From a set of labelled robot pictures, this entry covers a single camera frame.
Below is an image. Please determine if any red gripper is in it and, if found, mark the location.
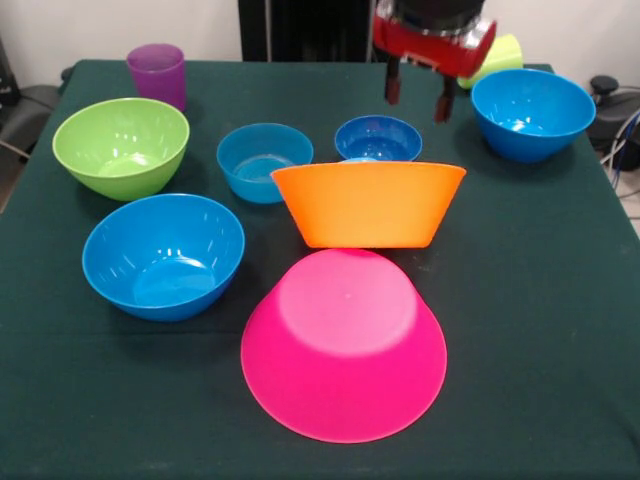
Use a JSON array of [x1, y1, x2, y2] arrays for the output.
[[372, 12, 498, 124]]

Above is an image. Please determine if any yellow-green cup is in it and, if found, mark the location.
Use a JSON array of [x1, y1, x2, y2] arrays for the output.
[[457, 33, 525, 90]]

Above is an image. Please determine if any orange bowl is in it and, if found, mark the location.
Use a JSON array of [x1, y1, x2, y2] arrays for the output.
[[270, 161, 468, 250]]

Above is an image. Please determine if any small light blue bowl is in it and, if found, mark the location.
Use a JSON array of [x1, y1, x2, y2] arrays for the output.
[[216, 122, 315, 205]]

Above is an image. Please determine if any pink bowl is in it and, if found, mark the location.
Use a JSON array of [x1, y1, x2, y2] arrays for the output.
[[240, 248, 448, 445]]

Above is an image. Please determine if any large blue bowl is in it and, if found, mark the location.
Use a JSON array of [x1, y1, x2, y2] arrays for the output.
[[81, 193, 246, 323], [470, 68, 598, 165]]

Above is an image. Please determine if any small dark blue bowl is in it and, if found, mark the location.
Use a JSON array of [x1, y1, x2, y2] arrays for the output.
[[334, 115, 424, 164]]

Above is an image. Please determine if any grey chair base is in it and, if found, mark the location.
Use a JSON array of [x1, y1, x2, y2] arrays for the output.
[[0, 82, 64, 151], [587, 74, 640, 171]]

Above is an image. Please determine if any purple cup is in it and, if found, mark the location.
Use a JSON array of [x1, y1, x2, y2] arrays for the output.
[[125, 43, 188, 113]]

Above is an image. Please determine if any dark green tablecloth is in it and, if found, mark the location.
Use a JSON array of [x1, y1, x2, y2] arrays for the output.
[[0, 58, 640, 480]]

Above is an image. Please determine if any lime green bowl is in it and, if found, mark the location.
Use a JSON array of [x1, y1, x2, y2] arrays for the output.
[[51, 97, 191, 202]]

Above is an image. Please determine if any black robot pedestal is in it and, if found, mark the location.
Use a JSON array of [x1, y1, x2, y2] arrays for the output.
[[237, 0, 381, 64]]

